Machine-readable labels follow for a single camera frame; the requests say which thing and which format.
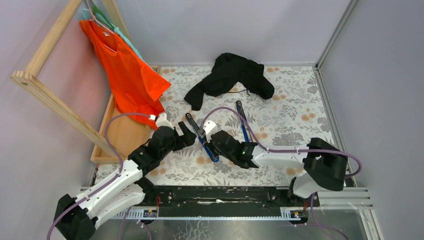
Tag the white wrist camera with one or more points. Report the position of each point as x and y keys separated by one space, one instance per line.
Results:
x=162 y=121
x=210 y=128

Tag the blue stapler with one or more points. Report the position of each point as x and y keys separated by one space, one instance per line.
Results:
x=202 y=138
x=240 y=110

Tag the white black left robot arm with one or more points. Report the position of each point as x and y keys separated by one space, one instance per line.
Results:
x=78 y=217

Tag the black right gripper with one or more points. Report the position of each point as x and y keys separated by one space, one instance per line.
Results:
x=209 y=144

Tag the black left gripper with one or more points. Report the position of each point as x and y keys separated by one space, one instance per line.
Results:
x=188 y=139

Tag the pink clothes hanger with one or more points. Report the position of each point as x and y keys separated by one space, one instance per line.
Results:
x=99 y=23

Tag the teal hanging garment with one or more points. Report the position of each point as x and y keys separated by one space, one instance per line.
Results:
x=86 y=15

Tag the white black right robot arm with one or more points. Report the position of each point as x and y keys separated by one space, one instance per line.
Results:
x=323 y=168

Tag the orange t-shirt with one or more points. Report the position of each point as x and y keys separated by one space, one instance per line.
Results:
x=136 y=87

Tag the black crumpled garment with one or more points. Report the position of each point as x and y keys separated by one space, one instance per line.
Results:
x=228 y=70

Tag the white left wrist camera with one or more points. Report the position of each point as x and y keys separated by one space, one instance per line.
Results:
x=162 y=121

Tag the floral tablecloth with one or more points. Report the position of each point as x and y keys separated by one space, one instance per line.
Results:
x=293 y=116

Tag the staple tray with staples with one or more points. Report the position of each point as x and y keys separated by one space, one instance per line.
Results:
x=231 y=133

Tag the wooden tray base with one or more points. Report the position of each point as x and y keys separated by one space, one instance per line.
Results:
x=123 y=133

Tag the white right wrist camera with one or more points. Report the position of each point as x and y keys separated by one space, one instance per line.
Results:
x=210 y=128

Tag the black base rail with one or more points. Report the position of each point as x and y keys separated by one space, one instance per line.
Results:
x=223 y=201

